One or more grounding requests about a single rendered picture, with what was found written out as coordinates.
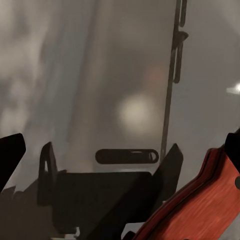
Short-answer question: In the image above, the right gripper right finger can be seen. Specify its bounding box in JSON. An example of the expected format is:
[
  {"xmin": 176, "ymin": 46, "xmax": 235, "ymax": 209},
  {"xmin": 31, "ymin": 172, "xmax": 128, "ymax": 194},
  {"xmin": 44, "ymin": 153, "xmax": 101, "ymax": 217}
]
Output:
[{"xmin": 224, "ymin": 133, "xmax": 240, "ymax": 173}]

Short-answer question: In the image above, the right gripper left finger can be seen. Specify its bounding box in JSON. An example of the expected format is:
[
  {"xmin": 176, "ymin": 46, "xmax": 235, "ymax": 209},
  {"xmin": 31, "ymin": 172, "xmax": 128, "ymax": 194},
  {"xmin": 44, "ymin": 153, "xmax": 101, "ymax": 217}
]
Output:
[{"xmin": 0, "ymin": 133, "xmax": 26, "ymax": 193}]

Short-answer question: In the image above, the parer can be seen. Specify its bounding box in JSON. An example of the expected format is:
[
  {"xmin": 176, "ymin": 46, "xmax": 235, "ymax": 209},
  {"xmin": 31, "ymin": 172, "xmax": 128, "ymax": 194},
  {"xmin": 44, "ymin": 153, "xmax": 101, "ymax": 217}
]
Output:
[{"xmin": 142, "ymin": 147, "xmax": 240, "ymax": 240}]

